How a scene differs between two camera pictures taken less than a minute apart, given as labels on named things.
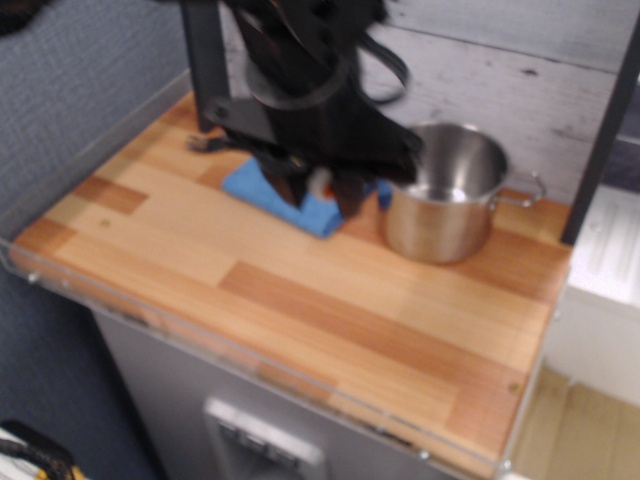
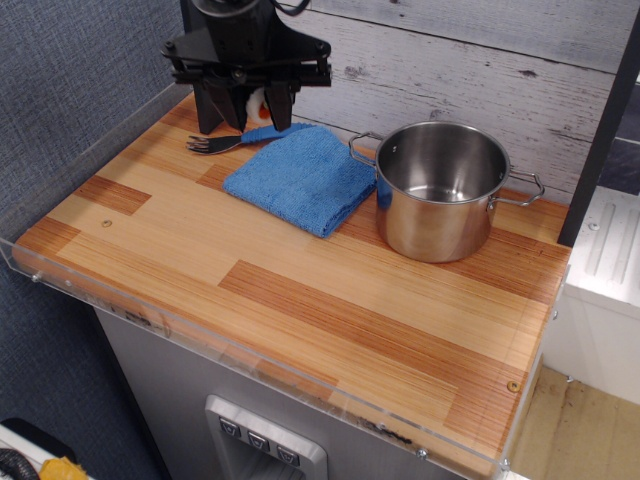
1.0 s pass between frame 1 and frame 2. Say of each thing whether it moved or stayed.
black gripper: moved
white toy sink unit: stayed
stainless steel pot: stayed
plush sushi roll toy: moved
